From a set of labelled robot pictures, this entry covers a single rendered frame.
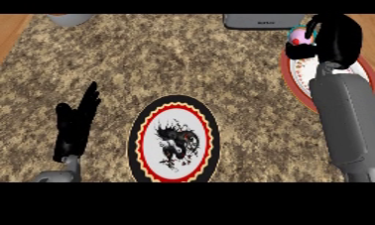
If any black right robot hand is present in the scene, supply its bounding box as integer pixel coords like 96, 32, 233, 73
283, 13, 365, 70

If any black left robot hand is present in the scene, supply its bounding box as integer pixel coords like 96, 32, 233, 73
52, 80, 102, 164

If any pink cupcake with teal wrapper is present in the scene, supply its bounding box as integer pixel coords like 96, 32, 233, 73
286, 25, 319, 48

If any red rimmed white plate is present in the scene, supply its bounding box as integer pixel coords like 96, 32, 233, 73
279, 49, 375, 115

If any black rimmed plate with dragon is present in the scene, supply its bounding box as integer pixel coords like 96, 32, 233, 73
125, 94, 221, 183

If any dark grey flat appliance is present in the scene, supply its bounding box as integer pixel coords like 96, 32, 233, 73
223, 13, 307, 31

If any pale grey rounded object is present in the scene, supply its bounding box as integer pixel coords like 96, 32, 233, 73
46, 13, 94, 28

